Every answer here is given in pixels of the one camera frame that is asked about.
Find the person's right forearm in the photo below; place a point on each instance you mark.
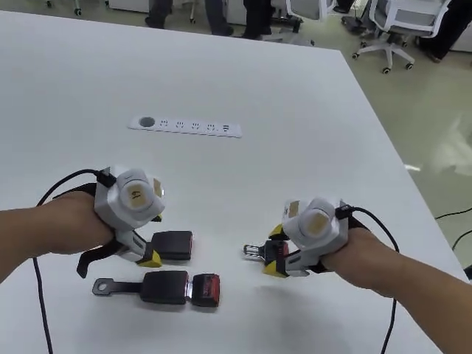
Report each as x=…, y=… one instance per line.
x=416, y=291

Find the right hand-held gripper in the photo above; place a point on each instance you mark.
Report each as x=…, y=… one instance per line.
x=317, y=225

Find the person's left forearm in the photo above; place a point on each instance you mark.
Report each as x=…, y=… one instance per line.
x=29, y=236

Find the white mesh office chair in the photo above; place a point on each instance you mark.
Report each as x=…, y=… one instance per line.
x=405, y=18

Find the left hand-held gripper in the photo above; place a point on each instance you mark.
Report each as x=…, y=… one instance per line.
x=129, y=199

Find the person's right hand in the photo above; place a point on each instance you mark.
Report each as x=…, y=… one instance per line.
x=348, y=254

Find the black seat belt buckle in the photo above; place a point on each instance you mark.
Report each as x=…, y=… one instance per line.
x=172, y=245

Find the person's left hand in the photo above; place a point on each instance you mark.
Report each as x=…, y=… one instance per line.
x=81, y=225

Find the white chair base with casters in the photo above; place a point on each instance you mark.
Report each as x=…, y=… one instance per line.
x=77, y=9

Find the white power strip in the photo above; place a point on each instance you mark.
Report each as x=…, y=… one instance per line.
x=184, y=126

